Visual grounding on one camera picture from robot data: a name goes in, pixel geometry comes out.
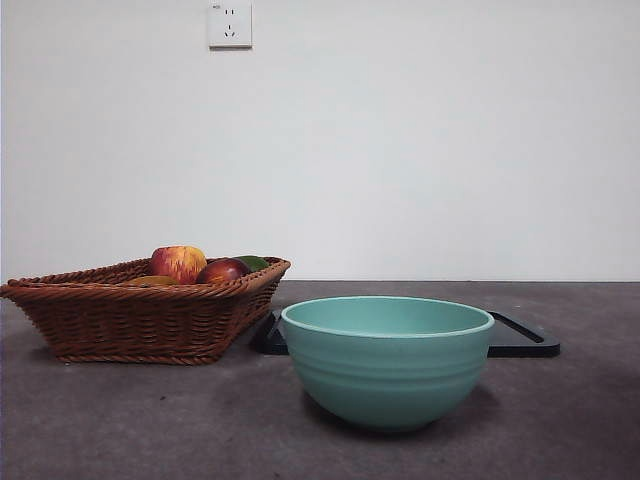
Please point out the teal ribbed bowl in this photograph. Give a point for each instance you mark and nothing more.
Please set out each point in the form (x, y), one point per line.
(390, 375)

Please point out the brown yellow kiwi fruit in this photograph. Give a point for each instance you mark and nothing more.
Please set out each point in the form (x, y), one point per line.
(152, 281)

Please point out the green fruit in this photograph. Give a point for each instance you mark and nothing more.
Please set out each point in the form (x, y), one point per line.
(255, 262)

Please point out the dark red round fruit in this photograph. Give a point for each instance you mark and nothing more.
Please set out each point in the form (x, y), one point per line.
(222, 272)

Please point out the red yellow striped apple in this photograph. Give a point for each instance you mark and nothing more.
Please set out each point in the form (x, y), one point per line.
(176, 262)

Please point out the brown wicker basket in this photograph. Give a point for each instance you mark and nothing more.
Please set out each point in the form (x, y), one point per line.
(125, 320)

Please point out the dark rectangular tray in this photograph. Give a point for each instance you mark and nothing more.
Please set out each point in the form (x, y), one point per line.
(525, 345)

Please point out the white wall socket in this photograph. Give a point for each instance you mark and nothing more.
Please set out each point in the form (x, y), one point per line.
(230, 25)

